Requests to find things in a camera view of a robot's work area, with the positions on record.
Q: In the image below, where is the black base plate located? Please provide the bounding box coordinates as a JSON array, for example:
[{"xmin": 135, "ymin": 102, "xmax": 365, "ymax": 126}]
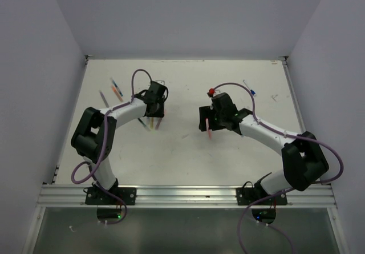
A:
[
  {"xmin": 236, "ymin": 187, "xmax": 288, "ymax": 205},
  {"xmin": 83, "ymin": 186, "xmax": 137, "ymax": 205}
]

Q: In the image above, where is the aluminium front rail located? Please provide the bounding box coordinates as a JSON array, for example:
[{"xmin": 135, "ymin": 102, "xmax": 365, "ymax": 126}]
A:
[{"xmin": 36, "ymin": 185, "xmax": 336, "ymax": 208}]

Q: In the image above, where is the purple pen top left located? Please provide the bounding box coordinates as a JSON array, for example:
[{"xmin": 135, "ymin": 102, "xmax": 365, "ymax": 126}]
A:
[{"xmin": 99, "ymin": 90, "xmax": 109, "ymax": 107}]

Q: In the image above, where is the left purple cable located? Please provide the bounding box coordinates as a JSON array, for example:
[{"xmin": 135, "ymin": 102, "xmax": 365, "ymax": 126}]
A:
[{"xmin": 71, "ymin": 69, "xmax": 153, "ymax": 225}]

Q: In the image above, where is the blue pen top left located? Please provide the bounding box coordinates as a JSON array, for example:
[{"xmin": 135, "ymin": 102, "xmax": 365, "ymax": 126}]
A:
[{"xmin": 110, "ymin": 77, "xmax": 123, "ymax": 97}]

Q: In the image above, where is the purple cable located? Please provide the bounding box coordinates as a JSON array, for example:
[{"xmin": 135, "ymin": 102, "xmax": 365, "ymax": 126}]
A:
[
  {"xmin": 213, "ymin": 82, "xmax": 344, "ymax": 254},
  {"xmin": 71, "ymin": 69, "xmax": 153, "ymax": 225}
]

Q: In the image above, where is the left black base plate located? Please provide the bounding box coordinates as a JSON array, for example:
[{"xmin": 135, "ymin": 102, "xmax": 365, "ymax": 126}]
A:
[{"xmin": 83, "ymin": 186, "xmax": 137, "ymax": 205}]

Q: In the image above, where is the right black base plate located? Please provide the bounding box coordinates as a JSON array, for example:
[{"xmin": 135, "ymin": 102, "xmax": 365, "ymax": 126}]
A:
[{"xmin": 236, "ymin": 187, "xmax": 288, "ymax": 205}]

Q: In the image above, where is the orange pen top left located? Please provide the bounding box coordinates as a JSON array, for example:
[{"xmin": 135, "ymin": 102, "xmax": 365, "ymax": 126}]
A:
[{"xmin": 111, "ymin": 86, "xmax": 123, "ymax": 102}]

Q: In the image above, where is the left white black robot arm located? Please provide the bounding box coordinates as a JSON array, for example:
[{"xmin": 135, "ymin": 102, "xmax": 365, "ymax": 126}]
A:
[{"xmin": 71, "ymin": 81, "xmax": 169, "ymax": 204}]

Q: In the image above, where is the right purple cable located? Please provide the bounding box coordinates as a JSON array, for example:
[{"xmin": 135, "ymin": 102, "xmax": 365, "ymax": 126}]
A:
[{"xmin": 213, "ymin": 82, "xmax": 344, "ymax": 254}]

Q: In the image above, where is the blue capped white pen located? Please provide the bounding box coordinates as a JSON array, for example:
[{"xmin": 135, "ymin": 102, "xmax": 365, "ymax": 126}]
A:
[{"xmin": 243, "ymin": 80, "xmax": 256, "ymax": 96}]

